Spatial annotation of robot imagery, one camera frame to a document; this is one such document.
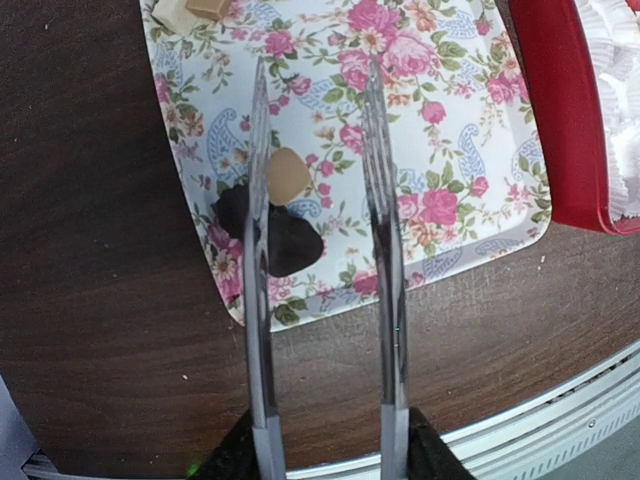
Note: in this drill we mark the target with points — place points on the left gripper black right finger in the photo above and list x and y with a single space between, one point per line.
429 457

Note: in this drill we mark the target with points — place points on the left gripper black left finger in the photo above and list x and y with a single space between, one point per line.
234 458

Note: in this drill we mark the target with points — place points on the dark heart chocolate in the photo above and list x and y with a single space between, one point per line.
293 243

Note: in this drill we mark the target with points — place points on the white square chocolate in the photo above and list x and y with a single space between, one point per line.
174 15

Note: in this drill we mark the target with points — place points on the tan heart chocolate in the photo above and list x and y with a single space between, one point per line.
288 176

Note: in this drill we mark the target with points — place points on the tan square chocolate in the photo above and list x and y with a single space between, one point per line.
214 10

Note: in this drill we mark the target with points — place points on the floral rectangular tray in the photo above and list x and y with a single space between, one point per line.
471 178

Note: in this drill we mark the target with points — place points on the red box base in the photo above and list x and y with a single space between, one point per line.
563 93

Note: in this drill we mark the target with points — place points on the white paper liners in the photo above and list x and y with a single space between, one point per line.
611 30

